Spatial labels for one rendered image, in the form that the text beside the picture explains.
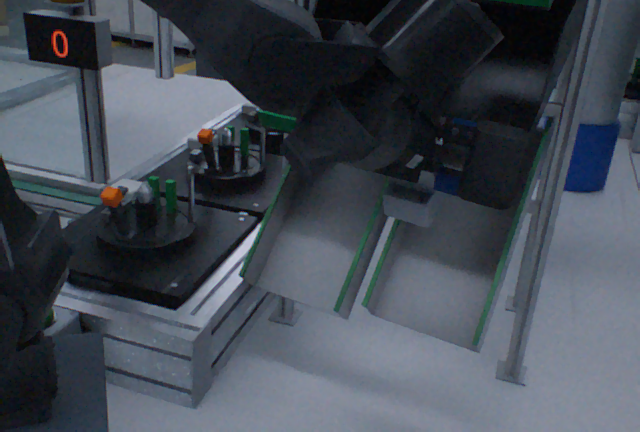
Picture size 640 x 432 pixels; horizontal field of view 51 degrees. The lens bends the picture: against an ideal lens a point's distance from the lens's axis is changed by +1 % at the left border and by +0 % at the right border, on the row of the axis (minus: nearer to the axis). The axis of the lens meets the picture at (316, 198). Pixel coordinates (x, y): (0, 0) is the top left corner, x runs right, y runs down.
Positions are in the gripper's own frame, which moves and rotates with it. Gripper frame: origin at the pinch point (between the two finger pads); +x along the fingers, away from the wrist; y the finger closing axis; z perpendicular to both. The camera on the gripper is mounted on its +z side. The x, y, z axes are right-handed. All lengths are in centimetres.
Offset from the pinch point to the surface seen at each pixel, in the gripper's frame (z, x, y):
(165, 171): -13, 38, 56
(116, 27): 54, 413, 445
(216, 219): -17, 29, 37
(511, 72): 11.9, 21.6, -0.8
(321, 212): -9.8, 19.2, 16.2
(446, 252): -9.9, 21.1, 0.3
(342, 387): -30.7, 23.6, 8.7
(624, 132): 24, 142, -8
